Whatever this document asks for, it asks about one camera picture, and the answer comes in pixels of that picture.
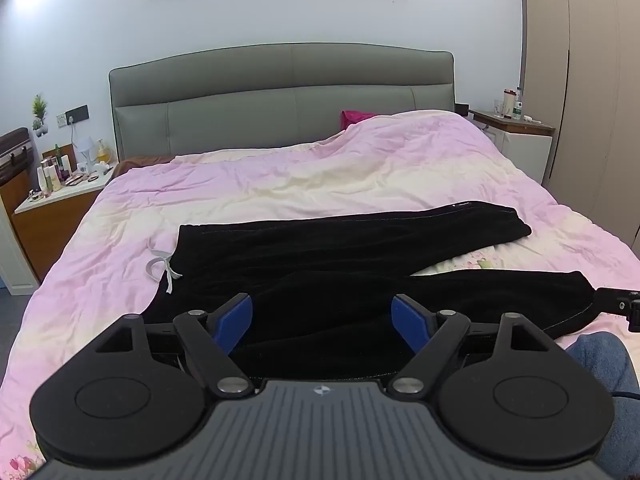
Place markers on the grey padded bed headboard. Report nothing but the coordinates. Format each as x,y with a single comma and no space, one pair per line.
250,90

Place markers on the group of cosmetic bottles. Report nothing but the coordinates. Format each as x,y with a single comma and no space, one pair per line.
52,172

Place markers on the black wall socket panel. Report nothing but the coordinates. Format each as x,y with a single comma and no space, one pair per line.
72,115

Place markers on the dark brown case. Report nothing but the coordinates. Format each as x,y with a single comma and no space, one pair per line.
14,155

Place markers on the magenta cloth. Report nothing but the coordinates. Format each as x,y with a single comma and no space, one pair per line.
354,117

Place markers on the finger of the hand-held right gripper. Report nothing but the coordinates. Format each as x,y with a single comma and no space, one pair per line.
620,305

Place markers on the white bottle with red cap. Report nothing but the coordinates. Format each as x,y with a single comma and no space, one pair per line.
508,103

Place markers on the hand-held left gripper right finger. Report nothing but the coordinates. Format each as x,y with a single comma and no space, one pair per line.
407,322

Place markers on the pink floral blanket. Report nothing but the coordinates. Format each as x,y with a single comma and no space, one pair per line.
300,180

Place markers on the green label water bottle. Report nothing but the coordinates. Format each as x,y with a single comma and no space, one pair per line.
518,103

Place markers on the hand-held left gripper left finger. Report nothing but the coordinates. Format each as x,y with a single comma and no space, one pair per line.
234,322

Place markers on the beige wardrobe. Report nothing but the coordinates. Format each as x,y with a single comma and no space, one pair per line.
585,85

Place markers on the person's leg in jeans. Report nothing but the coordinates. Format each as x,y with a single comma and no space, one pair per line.
612,375

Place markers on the white table lamp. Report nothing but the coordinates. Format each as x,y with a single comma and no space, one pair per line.
85,152

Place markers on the white and wood nightstand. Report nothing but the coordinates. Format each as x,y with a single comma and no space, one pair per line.
520,147

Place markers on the brown bed sheet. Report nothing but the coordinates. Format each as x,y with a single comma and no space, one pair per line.
142,161

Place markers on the wooden nightstand with cosmetics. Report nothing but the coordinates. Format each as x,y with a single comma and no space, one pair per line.
45,230

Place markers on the clear drinking glass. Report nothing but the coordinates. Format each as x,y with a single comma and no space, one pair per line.
498,106

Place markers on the small potted plant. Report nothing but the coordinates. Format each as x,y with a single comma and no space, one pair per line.
39,112

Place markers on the black pants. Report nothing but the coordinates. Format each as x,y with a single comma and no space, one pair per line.
325,260

